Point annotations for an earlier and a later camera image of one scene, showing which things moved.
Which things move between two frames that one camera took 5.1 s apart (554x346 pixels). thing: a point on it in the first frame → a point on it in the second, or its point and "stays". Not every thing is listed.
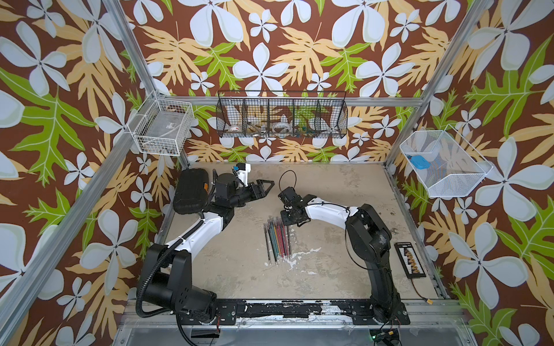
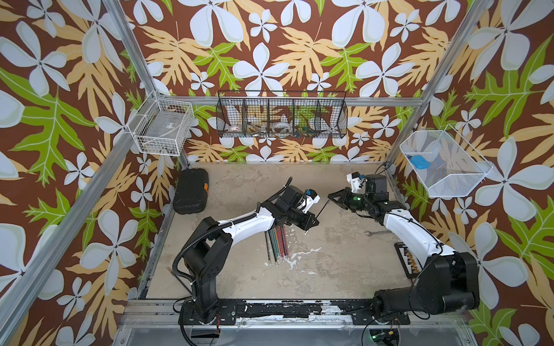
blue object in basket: [420, 162] stays
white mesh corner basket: [443, 163] stays
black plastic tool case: [191, 190] stays
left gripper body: [248, 194] → [292, 215]
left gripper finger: [260, 182] → [308, 220]
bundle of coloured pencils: [278, 238] stays
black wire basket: [282, 114] stays
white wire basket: [162, 127] stays
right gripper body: [288, 217] → [358, 202]
